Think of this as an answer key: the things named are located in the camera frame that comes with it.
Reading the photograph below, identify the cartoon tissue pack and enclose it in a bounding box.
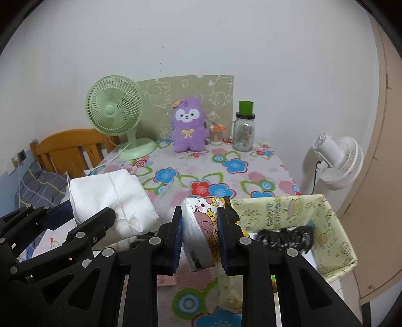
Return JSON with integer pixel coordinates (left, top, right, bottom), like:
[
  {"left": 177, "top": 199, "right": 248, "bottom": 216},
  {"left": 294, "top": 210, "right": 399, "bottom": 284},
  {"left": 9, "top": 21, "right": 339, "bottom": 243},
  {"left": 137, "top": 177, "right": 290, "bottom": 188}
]
[{"left": 181, "top": 197, "right": 249, "bottom": 276}]

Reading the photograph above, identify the yellow cartoon fabric basket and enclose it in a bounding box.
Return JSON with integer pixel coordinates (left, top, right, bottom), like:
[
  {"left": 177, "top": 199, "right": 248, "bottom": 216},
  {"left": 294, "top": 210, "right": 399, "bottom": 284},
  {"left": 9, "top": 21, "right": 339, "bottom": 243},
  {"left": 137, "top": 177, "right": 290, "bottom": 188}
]
[{"left": 231, "top": 194, "right": 358, "bottom": 283}]

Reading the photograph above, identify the floral tablecloth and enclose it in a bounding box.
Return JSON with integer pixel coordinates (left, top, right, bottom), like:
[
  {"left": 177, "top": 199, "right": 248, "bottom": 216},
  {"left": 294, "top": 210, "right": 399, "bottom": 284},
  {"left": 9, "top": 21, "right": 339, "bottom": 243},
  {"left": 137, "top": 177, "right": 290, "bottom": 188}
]
[{"left": 92, "top": 140, "right": 300, "bottom": 326}]

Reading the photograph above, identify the blue plaid bedding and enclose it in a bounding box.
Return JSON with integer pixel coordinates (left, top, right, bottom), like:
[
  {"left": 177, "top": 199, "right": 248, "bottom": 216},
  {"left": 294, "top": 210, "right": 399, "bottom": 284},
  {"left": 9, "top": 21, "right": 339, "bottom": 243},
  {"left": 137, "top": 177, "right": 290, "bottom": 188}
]
[{"left": 14, "top": 161, "right": 67, "bottom": 209}]

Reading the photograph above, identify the wooden bed headboard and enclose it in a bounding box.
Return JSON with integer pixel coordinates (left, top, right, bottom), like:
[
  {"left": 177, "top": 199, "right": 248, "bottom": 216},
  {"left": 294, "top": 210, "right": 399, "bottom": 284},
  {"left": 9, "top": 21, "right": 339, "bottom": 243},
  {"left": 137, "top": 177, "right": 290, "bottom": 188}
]
[{"left": 30, "top": 129, "right": 121, "bottom": 178}]

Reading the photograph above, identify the purple plush toy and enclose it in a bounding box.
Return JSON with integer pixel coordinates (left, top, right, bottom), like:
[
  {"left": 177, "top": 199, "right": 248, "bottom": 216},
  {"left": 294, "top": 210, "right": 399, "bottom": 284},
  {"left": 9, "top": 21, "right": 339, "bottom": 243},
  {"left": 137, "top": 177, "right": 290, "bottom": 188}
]
[{"left": 170, "top": 97, "right": 209, "bottom": 153}]

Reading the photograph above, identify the cotton swab container orange lid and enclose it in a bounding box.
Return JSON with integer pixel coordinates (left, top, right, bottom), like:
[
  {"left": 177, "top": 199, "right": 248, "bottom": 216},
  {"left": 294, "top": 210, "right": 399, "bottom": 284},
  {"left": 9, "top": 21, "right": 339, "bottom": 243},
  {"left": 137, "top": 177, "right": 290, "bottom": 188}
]
[{"left": 209, "top": 122, "right": 227, "bottom": 145}]

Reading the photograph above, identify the white standing fan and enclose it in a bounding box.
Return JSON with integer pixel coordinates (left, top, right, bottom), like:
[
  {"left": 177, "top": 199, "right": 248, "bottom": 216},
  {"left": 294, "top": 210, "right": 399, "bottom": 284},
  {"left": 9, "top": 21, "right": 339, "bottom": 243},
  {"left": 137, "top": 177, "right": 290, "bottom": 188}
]
[{"left": 311, "top": 133, "right": 364, "bottom": 193}]

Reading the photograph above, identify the green desk fan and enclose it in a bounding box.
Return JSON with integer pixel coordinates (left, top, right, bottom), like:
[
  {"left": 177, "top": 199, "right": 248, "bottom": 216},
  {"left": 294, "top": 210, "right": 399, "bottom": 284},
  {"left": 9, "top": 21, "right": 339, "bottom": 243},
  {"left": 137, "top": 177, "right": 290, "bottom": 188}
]
[{"left": 85, "top": 75, "right": 156, "bottom": 160}]

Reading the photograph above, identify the glass mason jar green lid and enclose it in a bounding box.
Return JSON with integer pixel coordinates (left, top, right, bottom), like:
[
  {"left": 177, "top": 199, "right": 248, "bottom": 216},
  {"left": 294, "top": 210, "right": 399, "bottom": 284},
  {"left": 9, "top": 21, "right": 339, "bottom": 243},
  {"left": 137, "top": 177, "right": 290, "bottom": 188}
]
[{"left": 229, "top": 100, "right": 256, "bottom": 152}]

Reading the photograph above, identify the white fan power cable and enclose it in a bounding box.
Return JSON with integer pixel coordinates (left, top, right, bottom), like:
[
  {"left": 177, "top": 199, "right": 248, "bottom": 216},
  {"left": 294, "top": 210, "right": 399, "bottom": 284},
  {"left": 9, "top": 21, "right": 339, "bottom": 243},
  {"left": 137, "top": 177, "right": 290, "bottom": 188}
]
[{"left": 82, "top": 134, "right": 133, "bottom": 177}]

